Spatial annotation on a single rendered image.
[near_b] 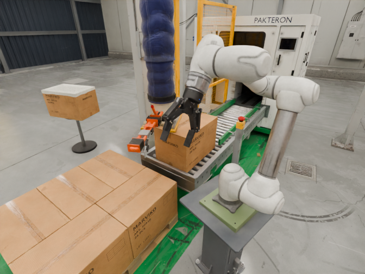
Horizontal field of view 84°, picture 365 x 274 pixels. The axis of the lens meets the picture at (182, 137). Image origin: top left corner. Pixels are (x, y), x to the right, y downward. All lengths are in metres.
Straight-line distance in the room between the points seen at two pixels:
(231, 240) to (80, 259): 0.94
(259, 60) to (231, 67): 0.09
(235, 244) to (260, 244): 1.00
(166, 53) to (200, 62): 0.79
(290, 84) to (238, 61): 0.54
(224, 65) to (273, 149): 0.63
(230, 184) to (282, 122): 0.46
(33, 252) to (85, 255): 0.34
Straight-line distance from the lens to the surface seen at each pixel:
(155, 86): 1.58
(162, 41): 1.51
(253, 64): 0.67
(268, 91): 1.21
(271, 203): 1.22
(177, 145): 1.90
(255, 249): 2.25
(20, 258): 1.79
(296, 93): 1.16
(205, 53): 0.77
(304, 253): 2.40
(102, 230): 1.68
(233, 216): 1.38
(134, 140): 1.22
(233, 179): 1.26
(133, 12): 2.83
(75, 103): 3.20
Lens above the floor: 1.82
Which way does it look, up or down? 29 degrees down
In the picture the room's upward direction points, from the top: straight up
